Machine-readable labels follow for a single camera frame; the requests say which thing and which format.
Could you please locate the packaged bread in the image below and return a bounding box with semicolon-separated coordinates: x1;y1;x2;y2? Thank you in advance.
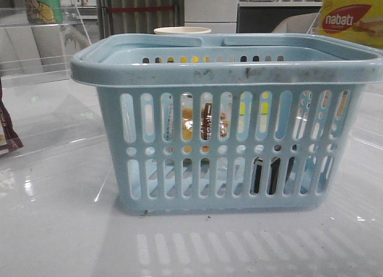
161;93;234;176

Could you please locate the black tissue pack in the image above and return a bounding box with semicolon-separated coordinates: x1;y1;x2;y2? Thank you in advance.
250;157;295;195

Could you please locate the light blue plastic basket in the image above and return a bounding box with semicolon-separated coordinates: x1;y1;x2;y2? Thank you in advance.
71;34;382;211

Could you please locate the white paper cup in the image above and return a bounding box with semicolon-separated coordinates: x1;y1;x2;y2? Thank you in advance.
154;26;211;35

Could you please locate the white cabinet in background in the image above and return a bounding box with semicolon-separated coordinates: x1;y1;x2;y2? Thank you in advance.
184;0;239;34

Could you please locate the clear acrylic display stand left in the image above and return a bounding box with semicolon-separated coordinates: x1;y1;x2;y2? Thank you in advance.
1;5;105;164

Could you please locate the dark brown snack packet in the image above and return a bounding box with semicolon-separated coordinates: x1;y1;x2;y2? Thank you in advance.
1;85;23;157

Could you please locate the green cartoon snack canister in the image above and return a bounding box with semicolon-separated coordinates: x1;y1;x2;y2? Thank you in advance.
24;0;63;25

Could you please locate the yellow nabati wafer box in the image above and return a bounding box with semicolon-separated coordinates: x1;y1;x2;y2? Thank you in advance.
317;0;382;49

